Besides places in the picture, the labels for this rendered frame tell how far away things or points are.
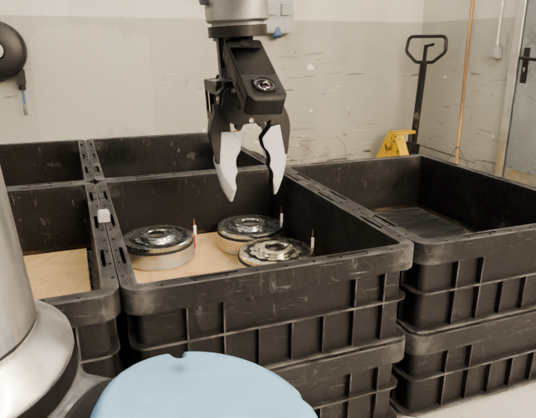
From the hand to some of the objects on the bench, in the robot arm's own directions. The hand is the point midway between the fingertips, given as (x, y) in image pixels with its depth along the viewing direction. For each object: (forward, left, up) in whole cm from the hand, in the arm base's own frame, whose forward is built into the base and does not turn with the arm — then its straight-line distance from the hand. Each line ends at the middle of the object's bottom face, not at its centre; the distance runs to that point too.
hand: (254, 189), depth 66 cm
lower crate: (+1, +2, -25) cm, 25 cm away
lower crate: (+4, -27, -24) cm, 36 cm away
